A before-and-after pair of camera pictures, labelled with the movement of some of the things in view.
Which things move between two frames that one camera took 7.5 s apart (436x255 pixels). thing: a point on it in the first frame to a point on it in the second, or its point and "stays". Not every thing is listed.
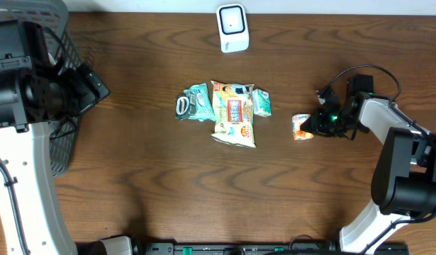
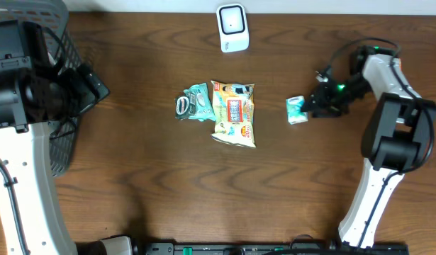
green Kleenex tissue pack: (261, 103) to (293, 109)
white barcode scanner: (232, 25) stays
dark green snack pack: (185, 105) stays
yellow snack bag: (234, 112) stays
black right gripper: (316, 125) to (323, 93)
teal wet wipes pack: (205, 108) stays
